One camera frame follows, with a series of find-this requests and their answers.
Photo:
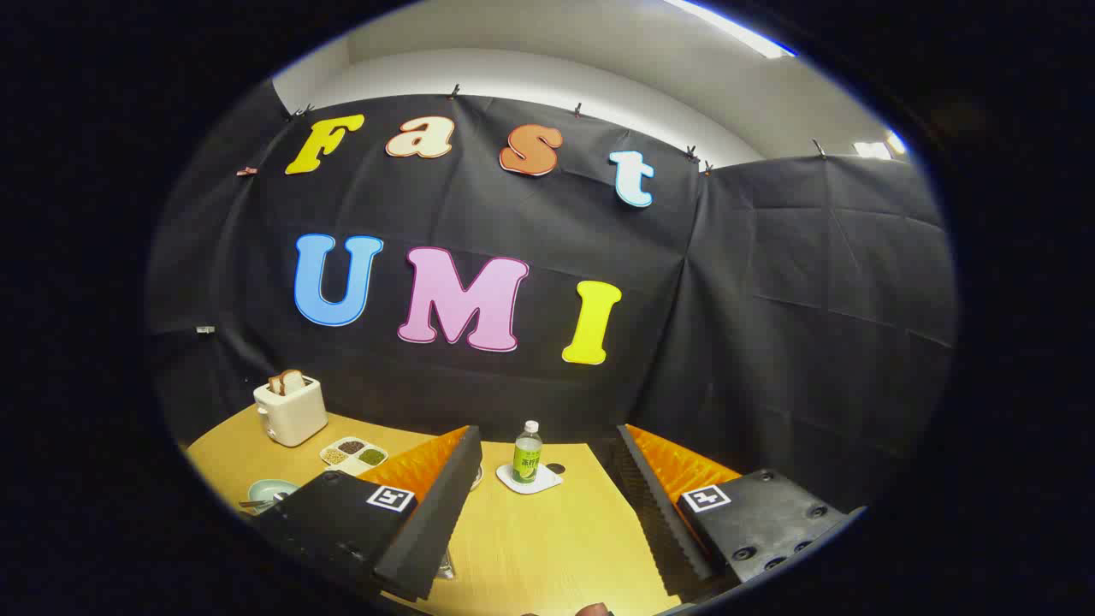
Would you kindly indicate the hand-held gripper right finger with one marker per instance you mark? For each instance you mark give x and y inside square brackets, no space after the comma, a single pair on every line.
[659,513]

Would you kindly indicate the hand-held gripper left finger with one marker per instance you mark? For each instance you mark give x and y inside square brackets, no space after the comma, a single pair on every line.
[428,522]

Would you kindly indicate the white compartment dish with beans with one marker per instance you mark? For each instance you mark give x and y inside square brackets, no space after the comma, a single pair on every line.
[351,459]

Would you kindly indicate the white square coaster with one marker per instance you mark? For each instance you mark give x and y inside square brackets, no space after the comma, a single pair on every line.
[539,486]

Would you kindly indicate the green label drink bottle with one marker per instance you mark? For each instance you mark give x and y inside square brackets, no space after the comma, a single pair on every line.
[527,458]

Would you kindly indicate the pale green plate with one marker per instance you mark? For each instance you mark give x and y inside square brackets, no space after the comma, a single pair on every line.
[267,489]

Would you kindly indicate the white toaster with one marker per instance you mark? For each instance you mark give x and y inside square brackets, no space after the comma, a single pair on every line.
[291,415]

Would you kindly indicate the pale bread slice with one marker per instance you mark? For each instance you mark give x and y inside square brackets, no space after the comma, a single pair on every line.
[293,382]

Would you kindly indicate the brown crust bread slice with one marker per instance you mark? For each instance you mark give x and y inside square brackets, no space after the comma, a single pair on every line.
[276,385]

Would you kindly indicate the black backdrop cloth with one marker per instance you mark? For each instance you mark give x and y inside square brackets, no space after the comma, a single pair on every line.
[770,299]

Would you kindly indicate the small ceiling light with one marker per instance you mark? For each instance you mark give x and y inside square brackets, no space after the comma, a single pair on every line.
[873,151]

